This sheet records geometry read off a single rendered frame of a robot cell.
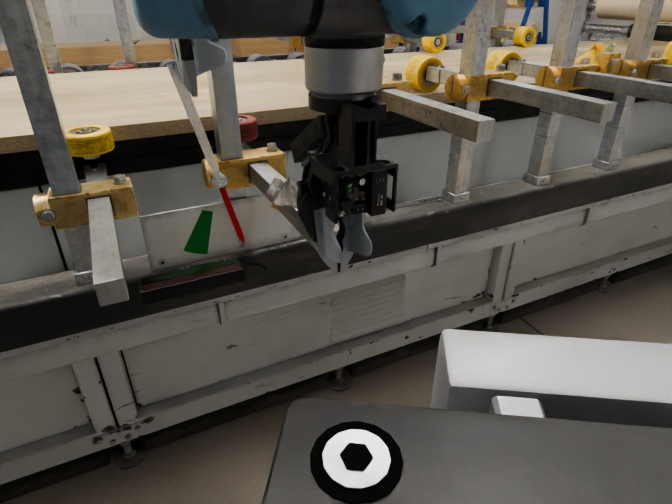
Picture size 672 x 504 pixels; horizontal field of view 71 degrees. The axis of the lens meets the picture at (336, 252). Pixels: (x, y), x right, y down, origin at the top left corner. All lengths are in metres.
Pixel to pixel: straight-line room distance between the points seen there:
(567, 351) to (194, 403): 1.22
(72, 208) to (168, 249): 0.16
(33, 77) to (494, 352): 0.68
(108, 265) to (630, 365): 0.51
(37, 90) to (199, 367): 0.81
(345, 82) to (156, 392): 1.06
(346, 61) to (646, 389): 0.34
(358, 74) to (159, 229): 0.48
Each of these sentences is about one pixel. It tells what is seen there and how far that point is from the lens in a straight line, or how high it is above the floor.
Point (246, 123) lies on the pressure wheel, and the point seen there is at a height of 0.91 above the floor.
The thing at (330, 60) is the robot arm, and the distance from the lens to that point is 0.45.
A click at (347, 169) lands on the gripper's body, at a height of 0.97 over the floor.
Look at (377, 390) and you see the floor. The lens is 1.57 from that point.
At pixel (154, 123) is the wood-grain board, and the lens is 0.97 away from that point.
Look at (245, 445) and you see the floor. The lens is 1.45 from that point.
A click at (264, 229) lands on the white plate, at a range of 0.87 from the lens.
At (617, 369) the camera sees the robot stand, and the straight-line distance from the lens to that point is 0.20.
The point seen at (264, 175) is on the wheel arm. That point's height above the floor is 0.86.
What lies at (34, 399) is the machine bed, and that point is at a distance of 1.33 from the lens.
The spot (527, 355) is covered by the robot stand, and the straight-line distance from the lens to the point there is 0.19.
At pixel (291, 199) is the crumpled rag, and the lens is 0.64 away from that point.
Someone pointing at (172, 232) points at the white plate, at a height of 0.76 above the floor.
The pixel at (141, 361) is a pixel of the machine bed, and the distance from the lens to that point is 1.28.
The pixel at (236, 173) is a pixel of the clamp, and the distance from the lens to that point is 0.81.
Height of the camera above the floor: 1.11
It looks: 29 degrees down
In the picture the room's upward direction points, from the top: straight up
